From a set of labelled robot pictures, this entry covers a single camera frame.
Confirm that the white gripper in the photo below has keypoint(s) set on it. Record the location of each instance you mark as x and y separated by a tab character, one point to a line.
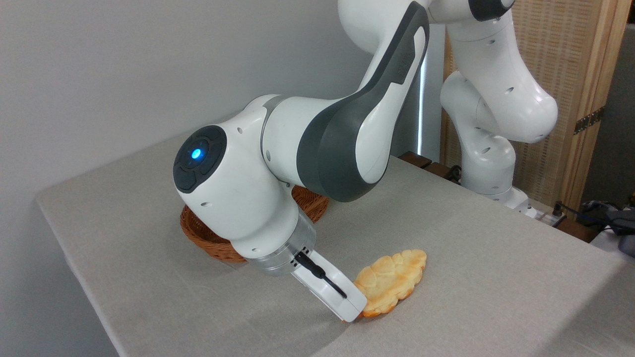
337	297

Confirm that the leaf-shaped bread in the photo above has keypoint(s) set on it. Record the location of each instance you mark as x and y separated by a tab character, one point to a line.
392	277

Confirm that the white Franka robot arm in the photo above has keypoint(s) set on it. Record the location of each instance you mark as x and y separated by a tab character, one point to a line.
238	198

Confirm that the vertical white light strip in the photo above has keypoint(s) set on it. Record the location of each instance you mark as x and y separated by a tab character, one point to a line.
423	109

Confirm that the brown wicker basket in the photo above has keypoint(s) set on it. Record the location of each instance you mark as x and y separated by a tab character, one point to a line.
208	243

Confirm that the metal screen hinge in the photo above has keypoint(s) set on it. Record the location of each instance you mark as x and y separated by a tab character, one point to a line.
589	120

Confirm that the white power strip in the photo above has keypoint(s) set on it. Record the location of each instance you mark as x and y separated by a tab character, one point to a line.
545	215

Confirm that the grey tablecloth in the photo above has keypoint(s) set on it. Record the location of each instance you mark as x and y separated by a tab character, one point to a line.
471	297

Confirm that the dark grey bundled object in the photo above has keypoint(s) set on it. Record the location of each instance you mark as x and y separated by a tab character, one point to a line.
612	220

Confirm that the wooden rattan folding screen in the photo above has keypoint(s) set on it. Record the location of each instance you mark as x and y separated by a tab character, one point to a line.
570	64

